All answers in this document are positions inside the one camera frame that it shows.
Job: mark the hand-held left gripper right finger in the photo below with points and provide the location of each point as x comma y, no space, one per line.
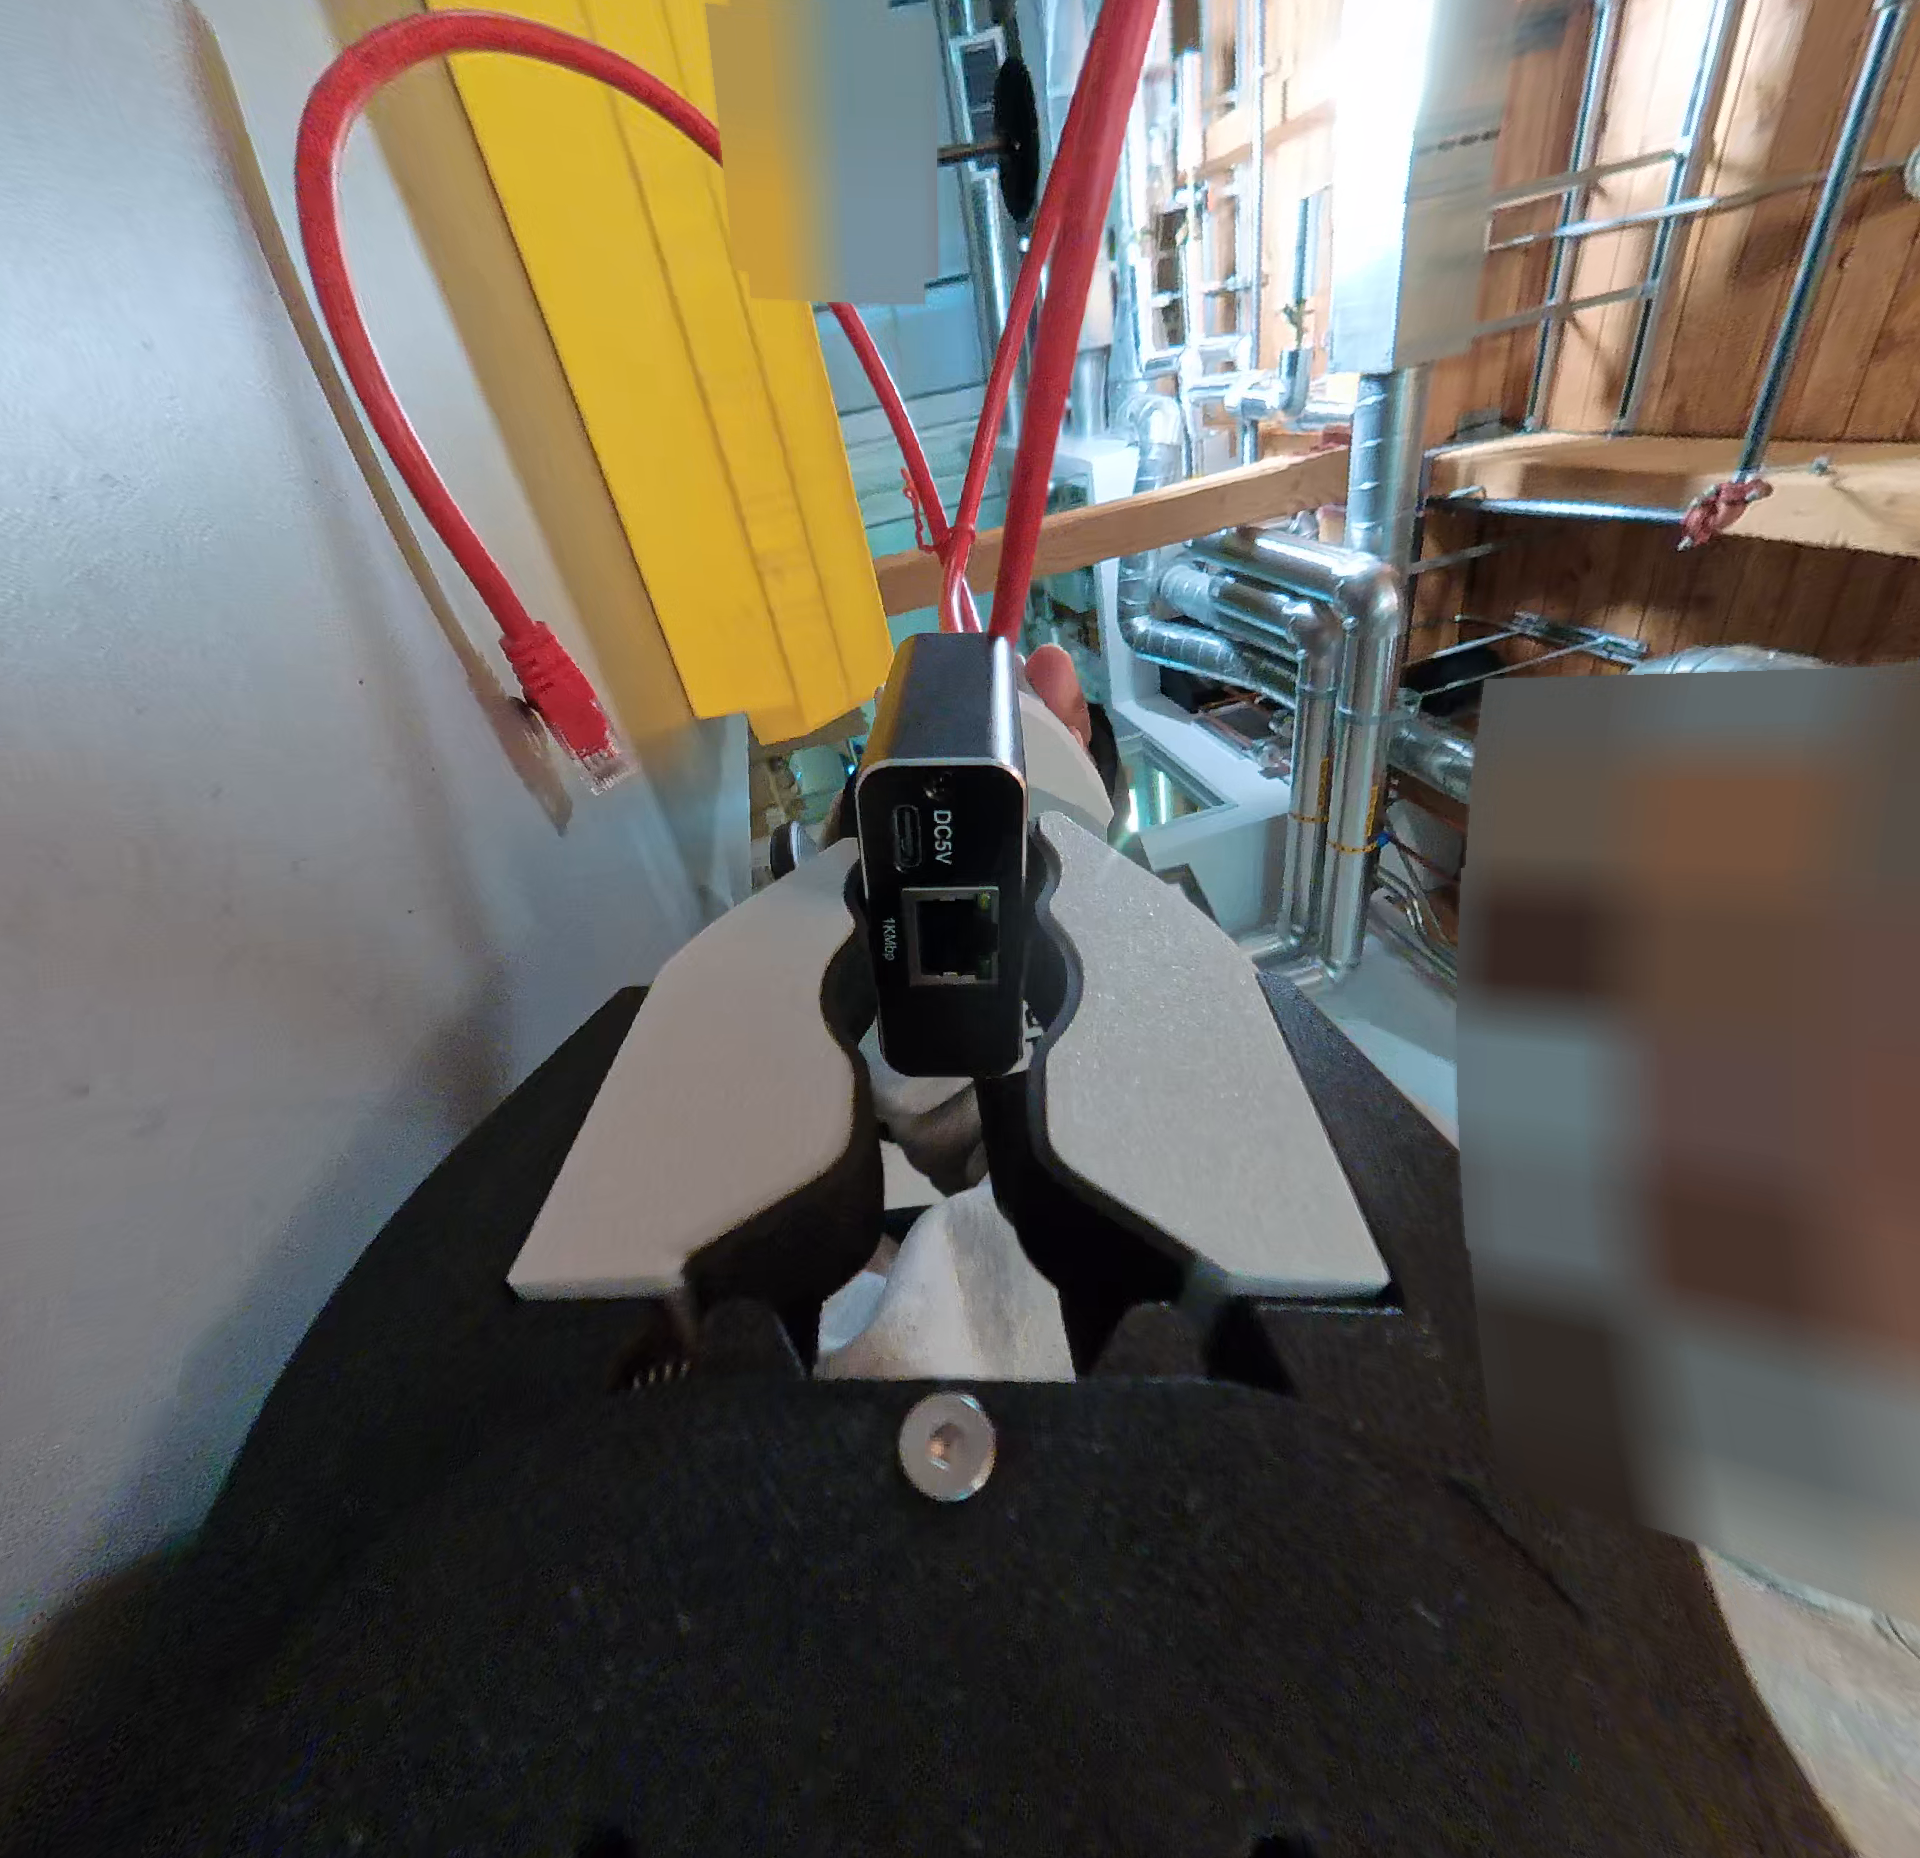
1200,1108

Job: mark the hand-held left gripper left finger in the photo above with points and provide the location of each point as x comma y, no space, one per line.
705,1108

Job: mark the black ethernet adapter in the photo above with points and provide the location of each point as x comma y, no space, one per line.
945,852

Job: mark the person's right hand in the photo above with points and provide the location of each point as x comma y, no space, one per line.
1056,683

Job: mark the silver insulated pipe bundle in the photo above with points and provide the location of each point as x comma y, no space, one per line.
1321,717

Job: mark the slanted wooden beam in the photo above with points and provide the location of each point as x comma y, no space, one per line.
1140,515

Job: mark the yellow box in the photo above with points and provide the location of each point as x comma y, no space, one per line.
675,359

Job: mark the black round disc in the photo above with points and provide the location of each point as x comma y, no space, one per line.
1017,140

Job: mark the wooden ceiling beam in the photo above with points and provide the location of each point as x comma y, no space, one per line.
1651,472

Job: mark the red pipe clamp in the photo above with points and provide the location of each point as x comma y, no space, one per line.
1725,512

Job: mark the grey sprinkler pipe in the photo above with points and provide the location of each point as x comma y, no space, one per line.
1822,192

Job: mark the ribbed silver ventilation duct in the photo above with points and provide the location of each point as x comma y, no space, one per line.
990,283

